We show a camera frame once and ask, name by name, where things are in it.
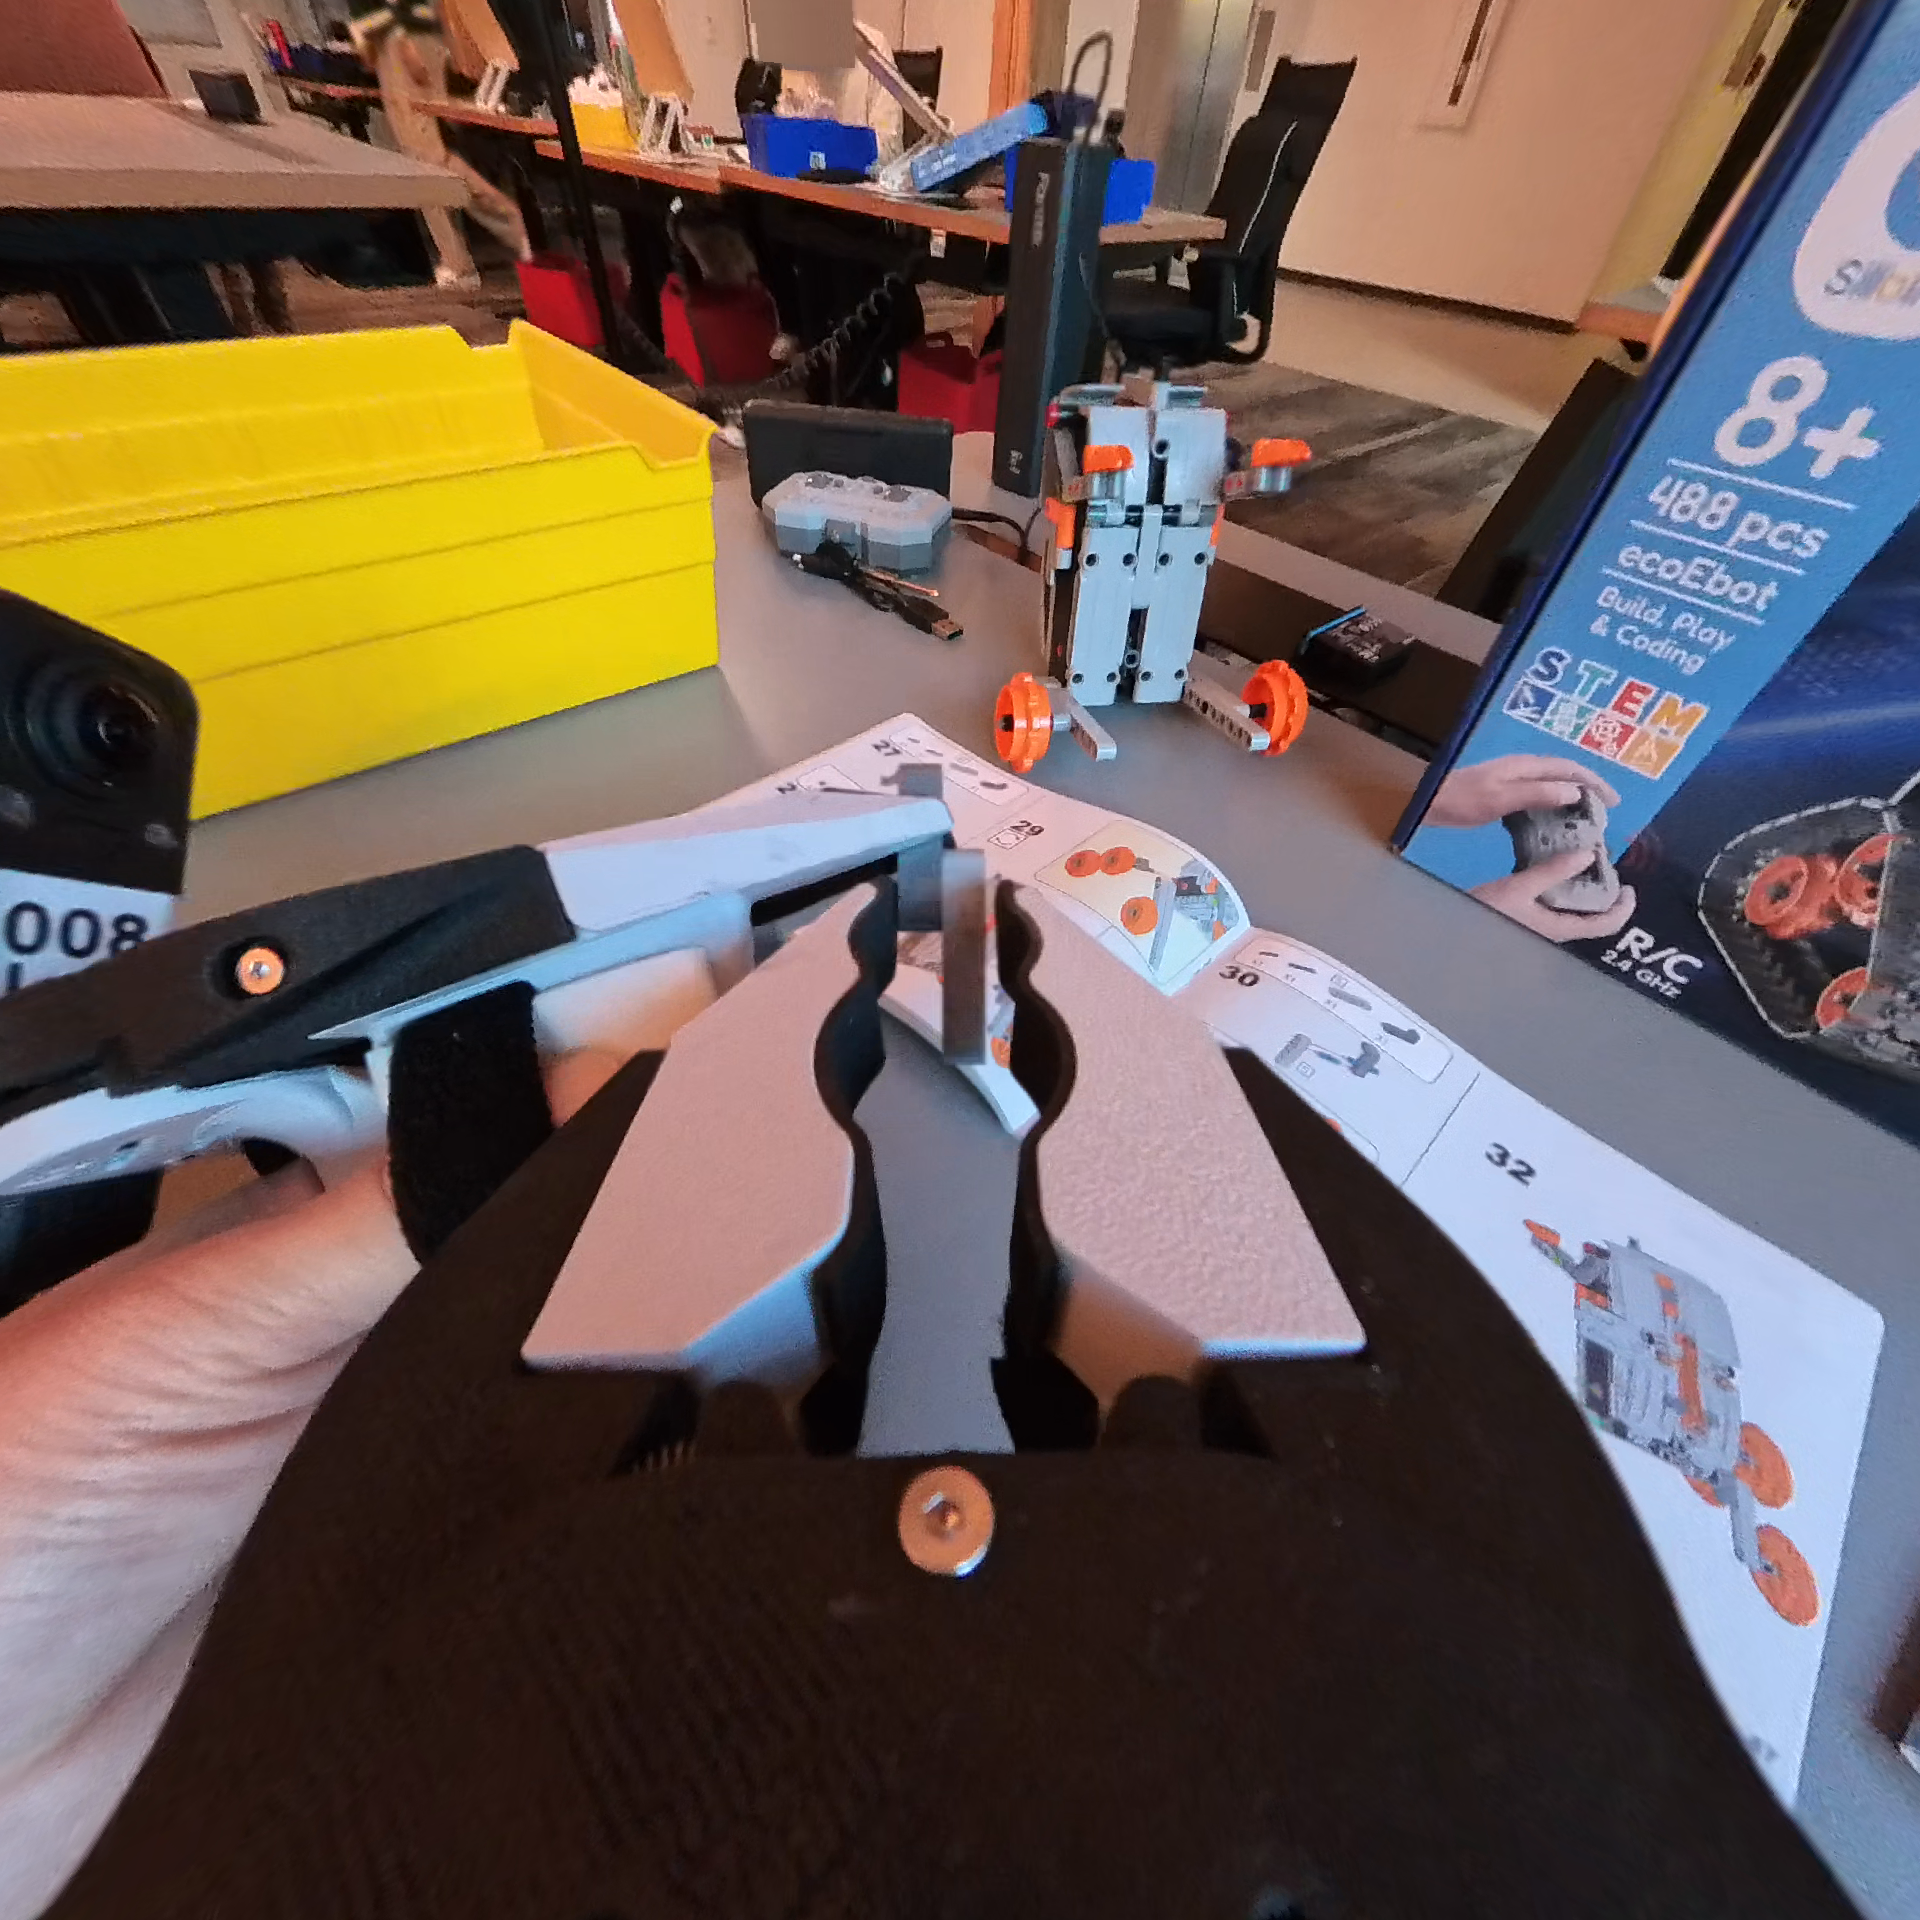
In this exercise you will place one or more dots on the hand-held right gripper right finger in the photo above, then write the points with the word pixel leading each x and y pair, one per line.
pixel 1185 1201

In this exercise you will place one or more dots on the grey background table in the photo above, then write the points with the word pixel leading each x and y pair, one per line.
pixel 210 150

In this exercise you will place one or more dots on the blue toy kit box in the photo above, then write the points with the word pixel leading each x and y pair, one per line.
pixel 1723 674

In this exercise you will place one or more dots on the toy instruction booklet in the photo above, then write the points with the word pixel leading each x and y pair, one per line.
pixel 1651 1349

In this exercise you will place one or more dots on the grey toy remote control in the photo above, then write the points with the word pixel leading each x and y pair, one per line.
pixel 855 518

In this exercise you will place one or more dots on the person's left hand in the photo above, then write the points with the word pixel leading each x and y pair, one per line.
pixel 136 1425

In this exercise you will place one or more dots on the black power adapter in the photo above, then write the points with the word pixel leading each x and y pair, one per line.
pixel 1363 647

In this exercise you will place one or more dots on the red storage bin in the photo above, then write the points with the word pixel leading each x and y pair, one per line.
pixel 570 299
pixel 720 329
pixel 954 383

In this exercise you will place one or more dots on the black office chair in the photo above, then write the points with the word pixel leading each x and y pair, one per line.
pixel 1243 254

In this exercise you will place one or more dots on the yellow plastic bin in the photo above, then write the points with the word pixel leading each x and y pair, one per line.
pixel 376 600

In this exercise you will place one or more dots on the grey toy beam piece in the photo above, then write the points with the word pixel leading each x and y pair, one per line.
pixel 960 944

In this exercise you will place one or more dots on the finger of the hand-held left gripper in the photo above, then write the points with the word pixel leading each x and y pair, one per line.
pixel 629 991
pixel 720 855

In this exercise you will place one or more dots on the black rectangular device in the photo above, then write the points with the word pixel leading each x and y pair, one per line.
pixel 849 434

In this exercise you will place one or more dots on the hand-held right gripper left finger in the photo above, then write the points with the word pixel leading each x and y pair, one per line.
pixel 690 1184

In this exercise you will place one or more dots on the blue storage bin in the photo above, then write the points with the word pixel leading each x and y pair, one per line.
pixel 810 147

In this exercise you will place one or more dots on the long wooden workbench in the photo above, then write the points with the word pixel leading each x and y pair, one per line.
pixel 901 201

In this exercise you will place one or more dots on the blue flat panel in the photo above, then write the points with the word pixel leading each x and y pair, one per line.
pixel 973 147

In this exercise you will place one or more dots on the grey orange toy robot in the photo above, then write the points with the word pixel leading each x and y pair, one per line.
pixel 1141 600

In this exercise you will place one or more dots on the black power tower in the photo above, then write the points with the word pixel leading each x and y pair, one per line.
pixel 1050 299

